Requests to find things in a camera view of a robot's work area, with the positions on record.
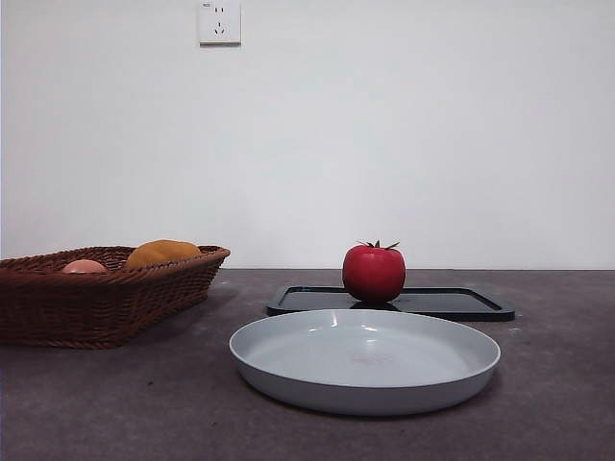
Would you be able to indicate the red tomato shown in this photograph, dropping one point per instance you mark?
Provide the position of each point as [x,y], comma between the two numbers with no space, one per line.
[374,271]

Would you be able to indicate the orange bread roll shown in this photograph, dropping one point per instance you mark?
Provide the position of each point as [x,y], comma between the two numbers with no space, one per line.
[163,252]

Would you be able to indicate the grey round plate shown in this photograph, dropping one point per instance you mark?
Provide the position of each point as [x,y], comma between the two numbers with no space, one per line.
[365,365]

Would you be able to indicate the black rectangular tray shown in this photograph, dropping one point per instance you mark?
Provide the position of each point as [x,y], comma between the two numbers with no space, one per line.
[447,300]

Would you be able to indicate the brown wicker basket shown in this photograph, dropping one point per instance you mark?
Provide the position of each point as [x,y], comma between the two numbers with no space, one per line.
[96,307]

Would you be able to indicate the pink egg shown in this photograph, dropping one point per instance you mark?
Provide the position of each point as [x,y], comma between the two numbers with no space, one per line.
[84,267]

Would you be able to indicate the white wall socket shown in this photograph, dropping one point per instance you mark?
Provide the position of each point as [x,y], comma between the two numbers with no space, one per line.
[220,24]

